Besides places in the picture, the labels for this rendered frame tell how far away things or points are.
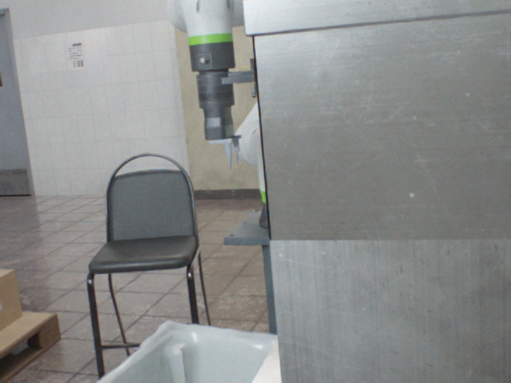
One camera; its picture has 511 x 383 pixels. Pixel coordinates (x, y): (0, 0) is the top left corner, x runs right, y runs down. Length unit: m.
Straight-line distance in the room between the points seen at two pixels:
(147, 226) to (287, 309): 2.36
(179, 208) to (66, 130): 4.69
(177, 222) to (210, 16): 1.59
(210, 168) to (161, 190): 3.45
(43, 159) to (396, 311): 7.23
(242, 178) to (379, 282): 5.72
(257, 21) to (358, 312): 0.20
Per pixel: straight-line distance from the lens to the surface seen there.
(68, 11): 7.25
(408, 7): 0.39
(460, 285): 0.42
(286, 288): 0.43
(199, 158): 6.24
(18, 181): 7.92
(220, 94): 1.29
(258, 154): 1.51
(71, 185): 7.44
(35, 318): 3.40
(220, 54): 1.29
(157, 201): 2.78
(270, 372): 0.64
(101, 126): 7.10
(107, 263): 2.47
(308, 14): 0.40
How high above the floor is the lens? 1.32
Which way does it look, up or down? 10 degrees down
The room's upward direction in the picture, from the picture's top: 5 degrees counter-clockwise
